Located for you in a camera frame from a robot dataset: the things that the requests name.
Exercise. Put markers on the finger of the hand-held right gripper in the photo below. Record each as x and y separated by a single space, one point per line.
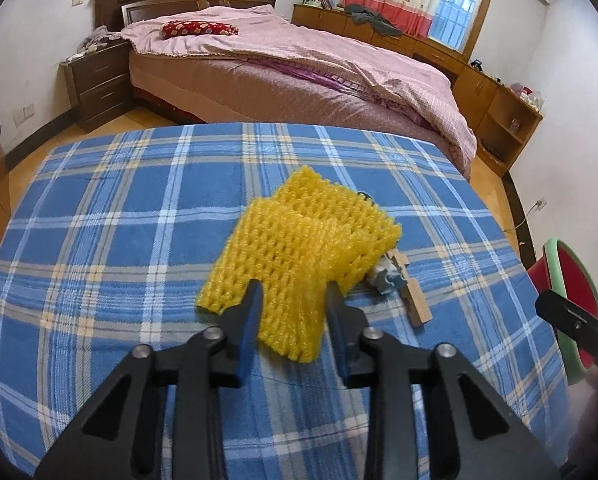
574 325

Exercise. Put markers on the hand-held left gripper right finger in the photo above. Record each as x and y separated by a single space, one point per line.
335 330

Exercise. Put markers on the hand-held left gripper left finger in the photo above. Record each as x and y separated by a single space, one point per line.
251 320

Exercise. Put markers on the red basin with green rim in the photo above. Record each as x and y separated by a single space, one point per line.
564 275

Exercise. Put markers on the yellow foam net sleeve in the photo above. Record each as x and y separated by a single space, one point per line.
289 250

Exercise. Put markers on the grey crumpled paper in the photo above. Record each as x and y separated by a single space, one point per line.
385 276

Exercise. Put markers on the wooden block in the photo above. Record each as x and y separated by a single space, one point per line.
400 260
416 305

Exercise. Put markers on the white socket with plug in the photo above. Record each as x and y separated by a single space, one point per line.
541 203

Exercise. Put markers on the blue plaid tablecloth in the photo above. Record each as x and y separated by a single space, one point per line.
104 240

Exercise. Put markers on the small bottles on shelf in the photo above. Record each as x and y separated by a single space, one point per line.
526 95

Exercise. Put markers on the purple ruffled sheet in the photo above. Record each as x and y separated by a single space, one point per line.
329 80

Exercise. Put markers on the long light wooden cabinet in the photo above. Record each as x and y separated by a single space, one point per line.
479 90

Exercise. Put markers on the pink blanket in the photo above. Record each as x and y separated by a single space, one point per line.
329 70

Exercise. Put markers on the small black item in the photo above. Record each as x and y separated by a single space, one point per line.
477 65

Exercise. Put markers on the dark wooden nightstand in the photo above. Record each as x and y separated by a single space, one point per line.
99 87

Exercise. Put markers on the red patterned pillow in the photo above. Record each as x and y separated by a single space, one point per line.
199 29

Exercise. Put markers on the grey clothing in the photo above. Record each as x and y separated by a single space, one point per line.
371 19

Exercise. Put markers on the pale cloth pile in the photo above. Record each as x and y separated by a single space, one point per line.
96 42

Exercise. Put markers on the dark wooden bed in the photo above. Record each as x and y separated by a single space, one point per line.
189 0

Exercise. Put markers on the barred window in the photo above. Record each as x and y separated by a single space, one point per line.
459 10

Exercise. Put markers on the white wall socket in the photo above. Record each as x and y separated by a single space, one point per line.
24 115

